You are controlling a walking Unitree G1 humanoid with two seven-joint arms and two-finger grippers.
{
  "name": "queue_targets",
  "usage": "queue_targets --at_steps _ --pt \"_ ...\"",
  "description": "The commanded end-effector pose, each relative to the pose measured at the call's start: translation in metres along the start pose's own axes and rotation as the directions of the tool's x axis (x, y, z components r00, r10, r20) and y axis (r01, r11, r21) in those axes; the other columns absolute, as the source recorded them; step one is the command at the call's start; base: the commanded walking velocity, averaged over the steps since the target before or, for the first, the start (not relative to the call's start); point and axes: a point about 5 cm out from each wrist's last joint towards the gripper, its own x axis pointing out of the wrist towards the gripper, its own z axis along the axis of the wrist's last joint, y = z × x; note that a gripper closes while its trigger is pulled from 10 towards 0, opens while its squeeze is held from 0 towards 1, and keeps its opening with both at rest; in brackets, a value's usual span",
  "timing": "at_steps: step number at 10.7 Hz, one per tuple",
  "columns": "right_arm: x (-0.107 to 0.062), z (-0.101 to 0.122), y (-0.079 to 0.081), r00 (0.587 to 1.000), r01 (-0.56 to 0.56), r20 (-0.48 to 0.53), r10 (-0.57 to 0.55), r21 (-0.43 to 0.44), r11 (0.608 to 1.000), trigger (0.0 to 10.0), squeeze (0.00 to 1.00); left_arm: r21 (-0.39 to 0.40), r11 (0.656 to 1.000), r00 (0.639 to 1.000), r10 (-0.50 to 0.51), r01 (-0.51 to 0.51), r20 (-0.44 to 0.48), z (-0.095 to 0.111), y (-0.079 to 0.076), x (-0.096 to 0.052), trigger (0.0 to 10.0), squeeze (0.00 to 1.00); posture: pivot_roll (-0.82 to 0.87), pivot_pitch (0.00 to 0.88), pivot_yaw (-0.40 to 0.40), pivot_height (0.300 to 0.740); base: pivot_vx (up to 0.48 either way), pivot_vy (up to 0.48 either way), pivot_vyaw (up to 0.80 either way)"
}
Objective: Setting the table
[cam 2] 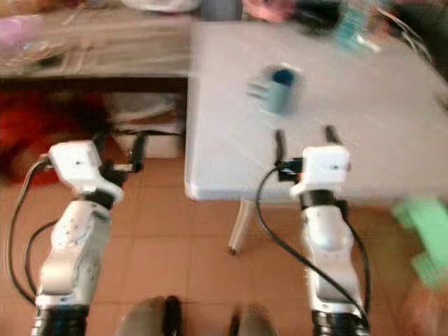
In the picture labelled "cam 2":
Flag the white stacked boxes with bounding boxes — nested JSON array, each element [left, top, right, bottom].
[[105, 93, 186, 159]]

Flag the blue mug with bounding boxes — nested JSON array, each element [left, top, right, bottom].
[[247, 63, 304, 117]]

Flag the white table leg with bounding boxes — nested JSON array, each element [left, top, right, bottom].
[[228, 199, 256, 255]]

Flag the red plastic stool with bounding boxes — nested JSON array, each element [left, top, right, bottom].
[[0, 90, 95, 184]]

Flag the blue plastic water bottle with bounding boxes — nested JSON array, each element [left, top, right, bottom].
[[332, 0, 376, 52]]

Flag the wooden bench shelf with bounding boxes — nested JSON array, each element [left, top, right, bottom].
[[0, 15, 191, 79]]

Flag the black device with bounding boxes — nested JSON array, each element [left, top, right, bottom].
[[295, 3, 338, 32]]

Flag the pink round object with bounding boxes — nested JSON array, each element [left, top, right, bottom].
[[241, 0, 296, 22]]

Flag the green plastic stool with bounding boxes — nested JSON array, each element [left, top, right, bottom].
[[392, 198, 448, 289]]

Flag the purple plastic bag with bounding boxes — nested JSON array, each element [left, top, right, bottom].
[[0, 17, 46, 55]]

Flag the white round appliance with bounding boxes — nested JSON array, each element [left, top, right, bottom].
[[120, 0, 202, 13]]

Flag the grey left robot foot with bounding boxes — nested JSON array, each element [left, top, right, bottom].
[[118, 295, 180, 336]]

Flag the grey robot foot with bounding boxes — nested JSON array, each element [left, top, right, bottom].
[[118, 295, 180, 336], [230, 304, 285, 336]]

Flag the grey right robot foot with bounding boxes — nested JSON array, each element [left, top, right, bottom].
[[230, 304, 285, 336]]

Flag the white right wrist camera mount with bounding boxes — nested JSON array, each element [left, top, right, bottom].
[[290, 143, 351, 198]]

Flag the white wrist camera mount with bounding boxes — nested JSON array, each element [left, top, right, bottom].
[[290, 143, 351, 198], [48, 140, 122, 204]]

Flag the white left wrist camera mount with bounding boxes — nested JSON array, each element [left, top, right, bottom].
[[48, 140, 122, 204]]

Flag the white power cable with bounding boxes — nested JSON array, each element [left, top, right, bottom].
[[377, 6, 433, 60]]

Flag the long black left arm cable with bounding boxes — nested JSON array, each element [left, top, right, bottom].
[[6, 158, 53, 309]]

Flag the short black left arm cable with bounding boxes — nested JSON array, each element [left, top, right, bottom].
[[24, 220, 62, 298]]

